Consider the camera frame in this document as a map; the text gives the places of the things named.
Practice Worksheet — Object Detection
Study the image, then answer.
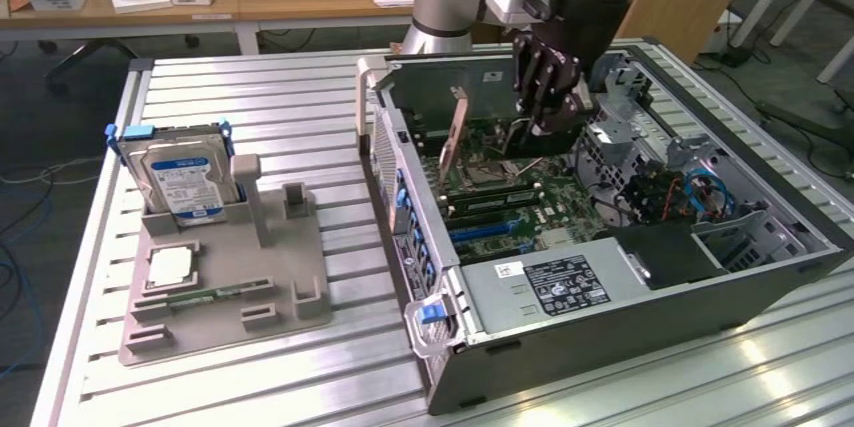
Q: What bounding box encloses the silver disk bay bracket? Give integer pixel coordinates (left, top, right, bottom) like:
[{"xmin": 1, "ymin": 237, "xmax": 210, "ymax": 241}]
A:
[{"xmin": 688, "ymin": 206, "xmax": 809, "ymax": 274}]

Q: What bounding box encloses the grey parts rack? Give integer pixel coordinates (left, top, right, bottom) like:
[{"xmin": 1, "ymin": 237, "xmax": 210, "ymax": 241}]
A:
[{"xmin": 115, "ymin": 153, "xmax": 336, "ymax": 369}]

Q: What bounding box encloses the black wire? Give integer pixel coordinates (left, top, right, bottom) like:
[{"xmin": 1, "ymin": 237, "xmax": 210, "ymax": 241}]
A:
[{"xmin": 570, "ymin": 146, "xmax": 635, "ymax": 228}]

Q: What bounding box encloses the blue floor cable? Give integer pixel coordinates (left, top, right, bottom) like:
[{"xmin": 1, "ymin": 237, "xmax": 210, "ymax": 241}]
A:
[{"xmin": 0, "ymin": 181, "xmax": 58, "ymax": 378}]

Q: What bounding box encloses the silver chipset heatsink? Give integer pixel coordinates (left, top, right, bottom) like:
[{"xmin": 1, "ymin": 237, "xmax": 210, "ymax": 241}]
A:
[{"xmin": 537, "ymin": 227, "xmax": 577, "ymax": 250}]

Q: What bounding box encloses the white box red button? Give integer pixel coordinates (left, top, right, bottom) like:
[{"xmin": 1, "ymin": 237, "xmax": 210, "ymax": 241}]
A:
[{"xmin": 699, "ymin": 6, "xmax": 748, "ymax": 56}]

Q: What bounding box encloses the grey power supply unit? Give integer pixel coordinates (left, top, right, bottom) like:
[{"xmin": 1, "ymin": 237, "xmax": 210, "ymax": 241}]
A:
[{"xmin": 457, "ymin": 236, "xmax": 653, "ymax": 337}]

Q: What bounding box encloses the blue wire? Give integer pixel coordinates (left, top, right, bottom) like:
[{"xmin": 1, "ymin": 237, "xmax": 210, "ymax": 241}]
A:
[{"xmin": 680, "ymin": 165, "xmax": 737, "ymax": 222}]

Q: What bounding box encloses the black power adapter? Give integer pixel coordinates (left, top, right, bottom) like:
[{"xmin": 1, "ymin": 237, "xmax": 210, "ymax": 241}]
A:
[{"xmin": 715, "ymin": 44, "xmax": 753, "ymax": 69}]

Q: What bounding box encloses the black plastic cover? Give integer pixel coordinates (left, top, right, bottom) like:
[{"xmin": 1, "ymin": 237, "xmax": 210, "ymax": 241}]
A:
[{"xmin": 610, "ymin": 223, "xmax": 729, "ymax": 290}]

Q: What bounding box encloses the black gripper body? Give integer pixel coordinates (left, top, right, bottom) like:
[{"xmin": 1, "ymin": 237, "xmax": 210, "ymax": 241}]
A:
[{"xmin": 530, "ymin": 0, "xmax": 633, "ymax": 72}]

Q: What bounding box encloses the black office chair base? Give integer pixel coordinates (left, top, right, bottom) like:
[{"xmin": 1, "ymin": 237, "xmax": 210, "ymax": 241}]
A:
[
  {"xmin": 752, "ymin": 91, "xmax": 854, "ymax": 149},
  {"xmin": 39, "ymin": 38, "xmax": 139, "ymax": 94}
]

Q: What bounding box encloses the wooden cabinet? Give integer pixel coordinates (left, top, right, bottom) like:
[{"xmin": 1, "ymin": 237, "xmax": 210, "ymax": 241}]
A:
[{"xmin": 582, "ymin": 0, "xmax": 767, "ymax": 64}]

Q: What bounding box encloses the hard disk blue label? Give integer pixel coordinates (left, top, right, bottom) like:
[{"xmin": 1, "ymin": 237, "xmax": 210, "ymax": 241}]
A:
[{"xmin": 103, "ymin": 119, "xmax": 236, "ymax": 228}]

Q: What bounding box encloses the CPU socket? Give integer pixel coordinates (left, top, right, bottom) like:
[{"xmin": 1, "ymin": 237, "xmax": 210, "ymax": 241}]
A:
[{"xmin": 456, "ymin": 154, "xmax": 520, "ymax": 192}]

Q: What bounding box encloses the green motherboard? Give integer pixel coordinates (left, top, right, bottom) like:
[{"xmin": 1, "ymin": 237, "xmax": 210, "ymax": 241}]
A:
[{"xmin": 398, "ymin": 109, "xmax": 639, "ymax": 268}]

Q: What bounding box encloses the blue release latch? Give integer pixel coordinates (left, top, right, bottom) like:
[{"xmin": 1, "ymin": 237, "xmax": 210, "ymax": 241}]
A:
[{"xmin": 410, "ymin": 302, "xmax": 446, "ymax": 327}]

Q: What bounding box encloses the perforated metal disk bay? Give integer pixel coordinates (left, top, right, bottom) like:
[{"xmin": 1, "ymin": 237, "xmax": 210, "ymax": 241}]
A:
[{"xmin": 578, "ymin": 91, "xmax": 676, "ymax": 188}]

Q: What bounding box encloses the red wire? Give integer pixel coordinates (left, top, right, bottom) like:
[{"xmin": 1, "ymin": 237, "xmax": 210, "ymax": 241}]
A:
[{"xmin": 656, "ymin": 174, "xmax": 692, "ymax": 222}]

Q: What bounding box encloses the graphics card with black fan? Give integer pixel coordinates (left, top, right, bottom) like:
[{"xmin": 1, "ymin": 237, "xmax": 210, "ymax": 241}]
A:
[{"xmin": 438, "ymin": 80, "xmax": 596, "ymax": 187}]

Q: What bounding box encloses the silver CPU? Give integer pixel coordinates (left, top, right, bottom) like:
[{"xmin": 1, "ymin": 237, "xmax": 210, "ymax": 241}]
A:
[{"xmin": 145, "ymin": 248, "xmax": 200, "ymax": 289}]

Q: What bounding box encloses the white table frame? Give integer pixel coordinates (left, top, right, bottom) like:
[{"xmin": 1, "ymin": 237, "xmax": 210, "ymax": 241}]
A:
[{"xmin": 724, "ymin": 0, "xmax": 854, "ymax": 84}]

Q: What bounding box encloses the black and silver PC case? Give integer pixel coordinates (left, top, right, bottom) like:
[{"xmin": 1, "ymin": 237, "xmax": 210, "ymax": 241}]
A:
[{"xmin": 354, "ymin": 40, "xmax": 844, "ymax": 417}]

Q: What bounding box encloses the blue expansion slot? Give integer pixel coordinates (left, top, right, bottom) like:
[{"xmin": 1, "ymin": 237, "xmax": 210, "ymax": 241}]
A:
[{"xmin": 449, "ymin": 220, "xmax": 524, "ymax": 245}]

